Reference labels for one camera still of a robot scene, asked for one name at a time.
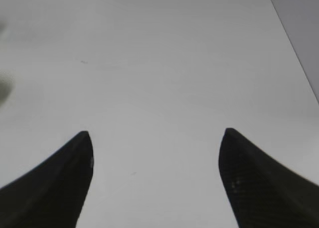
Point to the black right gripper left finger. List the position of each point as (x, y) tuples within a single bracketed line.
[(52, 194)]

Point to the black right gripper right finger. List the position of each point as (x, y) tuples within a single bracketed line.
[(262, 192)]

